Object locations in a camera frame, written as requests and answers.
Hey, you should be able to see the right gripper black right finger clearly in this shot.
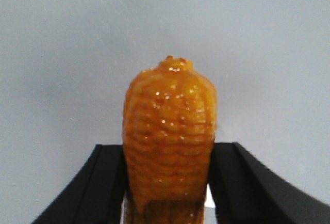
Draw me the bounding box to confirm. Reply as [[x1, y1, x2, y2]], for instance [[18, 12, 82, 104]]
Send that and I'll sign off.
[[208, 142, 329, 223]]

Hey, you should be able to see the orange plastic corn cob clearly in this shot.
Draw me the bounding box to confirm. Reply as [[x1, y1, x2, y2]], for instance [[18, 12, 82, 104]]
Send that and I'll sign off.
[[122, 56, 217, 223]]

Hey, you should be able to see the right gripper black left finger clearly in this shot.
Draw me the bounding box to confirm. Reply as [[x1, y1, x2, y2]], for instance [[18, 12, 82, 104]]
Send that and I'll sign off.
[[34, 145, 128, 223]]

